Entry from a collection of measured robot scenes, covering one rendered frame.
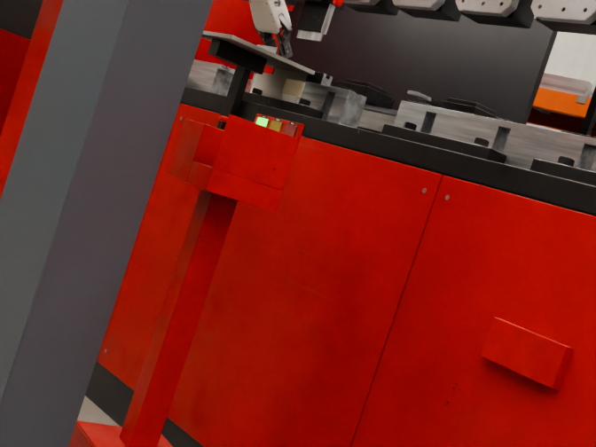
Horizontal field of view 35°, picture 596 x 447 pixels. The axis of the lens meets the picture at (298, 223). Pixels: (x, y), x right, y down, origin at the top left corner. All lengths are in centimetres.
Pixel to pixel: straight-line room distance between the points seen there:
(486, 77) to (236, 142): 106
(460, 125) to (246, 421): 77
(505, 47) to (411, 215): 96
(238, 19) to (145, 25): 168
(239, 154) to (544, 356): 67
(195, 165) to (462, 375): 64
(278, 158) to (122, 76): 36
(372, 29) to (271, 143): 129
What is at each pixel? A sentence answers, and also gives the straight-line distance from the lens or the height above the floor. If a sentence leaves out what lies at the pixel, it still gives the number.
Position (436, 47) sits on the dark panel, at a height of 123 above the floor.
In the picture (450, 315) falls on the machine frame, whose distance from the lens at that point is 169.
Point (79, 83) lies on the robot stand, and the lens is 167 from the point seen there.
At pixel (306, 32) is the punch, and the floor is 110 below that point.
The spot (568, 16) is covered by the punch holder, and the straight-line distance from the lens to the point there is 186.
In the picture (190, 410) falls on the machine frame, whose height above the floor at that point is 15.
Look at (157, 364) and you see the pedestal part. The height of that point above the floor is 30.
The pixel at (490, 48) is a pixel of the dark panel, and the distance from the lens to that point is 269.
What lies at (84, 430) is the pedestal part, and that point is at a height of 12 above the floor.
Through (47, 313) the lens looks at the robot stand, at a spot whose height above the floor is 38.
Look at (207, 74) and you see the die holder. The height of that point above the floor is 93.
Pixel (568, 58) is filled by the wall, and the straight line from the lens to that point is 686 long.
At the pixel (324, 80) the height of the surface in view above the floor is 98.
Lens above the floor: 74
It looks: 3 degrees down
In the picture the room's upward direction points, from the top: 18 degrees clockwise
